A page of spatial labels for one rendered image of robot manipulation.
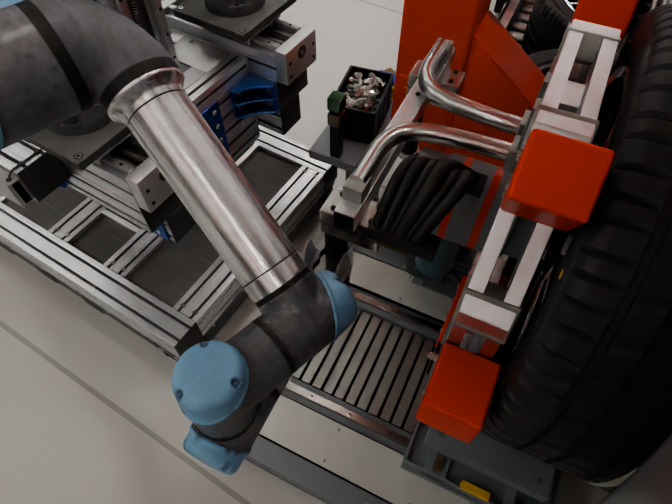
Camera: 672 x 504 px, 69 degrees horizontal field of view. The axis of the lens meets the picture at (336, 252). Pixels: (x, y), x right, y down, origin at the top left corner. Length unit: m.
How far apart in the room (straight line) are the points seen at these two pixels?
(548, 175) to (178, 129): 0.37
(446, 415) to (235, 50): 1.06
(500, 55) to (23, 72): 0.96
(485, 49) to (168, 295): 1.07
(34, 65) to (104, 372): 1.27
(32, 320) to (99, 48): 1.44
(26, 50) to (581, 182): 0.53
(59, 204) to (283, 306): 1.43
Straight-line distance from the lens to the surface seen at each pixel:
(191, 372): 0.51
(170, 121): 0.57
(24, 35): 0.59
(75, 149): 1.07
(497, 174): 0.80
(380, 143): 0.68
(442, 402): 0.62
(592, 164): 0.50
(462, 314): 0.59
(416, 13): 1.19
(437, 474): 1.35
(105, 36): 0.59
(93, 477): 1.63
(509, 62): 1.26
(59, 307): 1.92
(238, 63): 1.35
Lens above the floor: 1.47
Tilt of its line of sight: 55 degrees down
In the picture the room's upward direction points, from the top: straight up
